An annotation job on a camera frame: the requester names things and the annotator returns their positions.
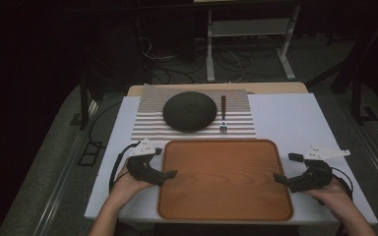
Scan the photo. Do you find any black floor frame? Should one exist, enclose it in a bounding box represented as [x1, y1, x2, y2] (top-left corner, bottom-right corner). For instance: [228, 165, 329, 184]
[76, 141, 108, 167]

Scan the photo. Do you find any white metal stand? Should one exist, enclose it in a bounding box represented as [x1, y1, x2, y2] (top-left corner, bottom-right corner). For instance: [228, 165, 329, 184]
[206, 4, 301, 84]

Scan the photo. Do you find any white table cover board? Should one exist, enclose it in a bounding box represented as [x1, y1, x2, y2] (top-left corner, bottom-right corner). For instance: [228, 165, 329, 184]
[84, 92, 378, 226]

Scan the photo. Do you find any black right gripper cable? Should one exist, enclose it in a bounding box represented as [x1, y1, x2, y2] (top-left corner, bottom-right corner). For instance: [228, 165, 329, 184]
[330, 166, 354, 202]

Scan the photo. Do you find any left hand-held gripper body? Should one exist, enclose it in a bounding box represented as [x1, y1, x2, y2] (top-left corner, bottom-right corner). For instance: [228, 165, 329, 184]
[125, 137, 167, 188]

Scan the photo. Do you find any black metal stand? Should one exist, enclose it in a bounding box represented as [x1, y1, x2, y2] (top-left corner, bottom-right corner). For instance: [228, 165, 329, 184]
[69, 73, 107, 131]
[304, 9, 378, 126]

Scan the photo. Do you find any person's left hand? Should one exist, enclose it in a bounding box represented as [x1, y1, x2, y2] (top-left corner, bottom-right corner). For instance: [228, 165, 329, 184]
[110, 162, 153, 206]

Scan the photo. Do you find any striped placemat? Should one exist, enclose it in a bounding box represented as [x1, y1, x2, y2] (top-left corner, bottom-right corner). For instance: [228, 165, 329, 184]
[130, 83, 258, 143]

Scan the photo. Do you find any person's right hand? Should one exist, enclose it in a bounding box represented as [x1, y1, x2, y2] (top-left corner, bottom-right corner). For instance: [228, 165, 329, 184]
[302, 176, 354, 215]

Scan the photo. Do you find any brown wooden tray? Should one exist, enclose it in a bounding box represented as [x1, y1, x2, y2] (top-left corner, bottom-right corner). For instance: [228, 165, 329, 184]
[157, 139, 294, 222]

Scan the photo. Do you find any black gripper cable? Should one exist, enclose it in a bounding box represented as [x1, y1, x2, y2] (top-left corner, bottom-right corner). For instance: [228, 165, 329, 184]
[330, 166, 354, 202]
[108, 142, 142, 194]

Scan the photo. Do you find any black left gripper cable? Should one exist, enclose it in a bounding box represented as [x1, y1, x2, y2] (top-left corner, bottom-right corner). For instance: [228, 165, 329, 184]
[108, 142, 142, 194]

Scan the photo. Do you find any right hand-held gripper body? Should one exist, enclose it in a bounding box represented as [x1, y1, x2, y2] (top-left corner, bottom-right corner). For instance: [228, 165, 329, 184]
[287, 146, 351, 194]

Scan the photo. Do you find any fork with brown handle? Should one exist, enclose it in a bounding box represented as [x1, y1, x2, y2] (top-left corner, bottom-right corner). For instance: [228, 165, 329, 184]
[219, 94, 228, 135]

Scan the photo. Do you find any tangle of floor cables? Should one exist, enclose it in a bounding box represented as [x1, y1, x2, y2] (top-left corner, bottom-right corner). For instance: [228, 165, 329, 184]
[138, 34, 245, 85]

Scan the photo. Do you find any black floor cable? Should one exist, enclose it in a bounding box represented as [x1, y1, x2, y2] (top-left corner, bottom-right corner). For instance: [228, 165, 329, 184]
[88, 100, 123, 148]

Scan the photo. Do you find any dark round bowl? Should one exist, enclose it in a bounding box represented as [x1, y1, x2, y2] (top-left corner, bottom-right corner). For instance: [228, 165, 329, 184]
[161, 90, 219, 133]

